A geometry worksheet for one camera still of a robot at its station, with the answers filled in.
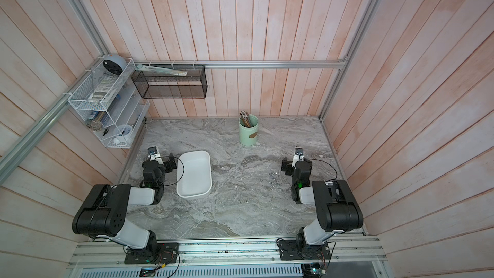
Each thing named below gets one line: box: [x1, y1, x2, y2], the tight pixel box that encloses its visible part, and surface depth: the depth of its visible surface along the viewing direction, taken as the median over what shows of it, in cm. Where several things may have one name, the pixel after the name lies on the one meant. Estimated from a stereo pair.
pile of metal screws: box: [268, 171, 282, 186], surface depth 95 cm
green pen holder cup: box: [238, 113, 260, 147], surface depth 103 cm
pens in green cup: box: [239, 110, 253, 128], surface depth 100 cm
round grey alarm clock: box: [102, 54, 127, 76], surface depth 83 cm
